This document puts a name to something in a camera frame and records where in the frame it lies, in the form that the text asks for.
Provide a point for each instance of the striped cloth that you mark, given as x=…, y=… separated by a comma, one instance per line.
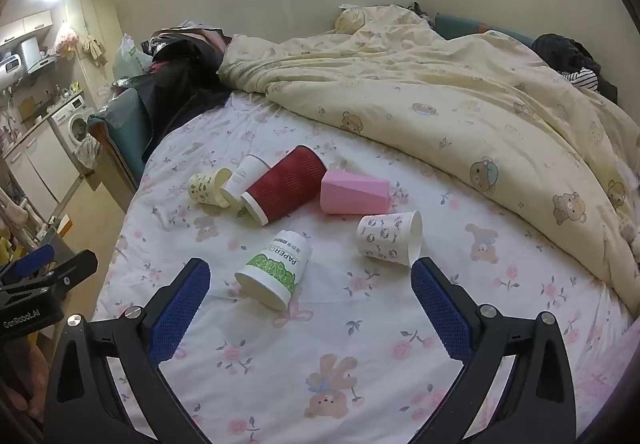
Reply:
x=582, y=78

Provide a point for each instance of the white cup with dark print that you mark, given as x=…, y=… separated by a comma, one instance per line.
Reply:
x=387, y=239

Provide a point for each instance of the white washing machine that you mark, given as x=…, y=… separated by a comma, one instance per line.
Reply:
x=72, y=124

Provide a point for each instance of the hanging pink bag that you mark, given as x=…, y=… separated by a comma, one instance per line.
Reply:
x=66, y=39

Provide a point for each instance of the pile of dark clothes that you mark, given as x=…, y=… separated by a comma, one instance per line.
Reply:
x=175, y=84

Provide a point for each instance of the person's left hand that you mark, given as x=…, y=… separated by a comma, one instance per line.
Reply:
x=31, y=374

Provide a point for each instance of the silver range hood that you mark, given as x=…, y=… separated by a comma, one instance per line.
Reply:
x=35, y=55

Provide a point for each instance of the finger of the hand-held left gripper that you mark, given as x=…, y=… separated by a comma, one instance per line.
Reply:
x=75, y=269
x=32, y=260

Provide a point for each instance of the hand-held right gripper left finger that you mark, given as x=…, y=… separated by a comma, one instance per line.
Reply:
x=181, y=309

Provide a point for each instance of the plain white paper cup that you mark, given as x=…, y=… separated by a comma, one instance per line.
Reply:
x=245, y=179

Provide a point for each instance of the yellow bear-print quilt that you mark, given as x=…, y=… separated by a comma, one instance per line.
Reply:
x=450, y=99

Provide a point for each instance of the white floor cabinet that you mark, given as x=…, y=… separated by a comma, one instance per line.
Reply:
x=42, y=169

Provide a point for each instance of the white cup with green label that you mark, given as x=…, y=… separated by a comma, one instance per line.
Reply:
x=274, y=271

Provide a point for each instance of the yellow patterned paper cup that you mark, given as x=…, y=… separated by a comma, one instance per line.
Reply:
x=207, y=186

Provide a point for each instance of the red ribbed paper cup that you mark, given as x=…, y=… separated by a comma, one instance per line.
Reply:
x=285, y=184

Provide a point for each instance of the white wall cabinet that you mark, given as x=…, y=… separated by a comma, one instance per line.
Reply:
x=25, y=26

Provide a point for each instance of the white floral bed sheet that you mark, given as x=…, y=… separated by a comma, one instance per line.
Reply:
x=360, y=334

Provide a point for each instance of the white plastic bag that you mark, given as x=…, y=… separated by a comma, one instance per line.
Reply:
x=127, y=59

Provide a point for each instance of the dark clothing heap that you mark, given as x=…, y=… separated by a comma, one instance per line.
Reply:
x=570, y=54

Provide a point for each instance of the white water heater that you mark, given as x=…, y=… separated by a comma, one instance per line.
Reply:
x=10, y=70

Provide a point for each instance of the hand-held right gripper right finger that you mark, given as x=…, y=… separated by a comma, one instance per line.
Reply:
x=442, y=309

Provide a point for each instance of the pink faceted cup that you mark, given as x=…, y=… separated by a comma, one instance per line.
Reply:
x=352, y=193

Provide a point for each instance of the hanging beige towel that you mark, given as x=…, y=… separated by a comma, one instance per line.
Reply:
x=95, y=49

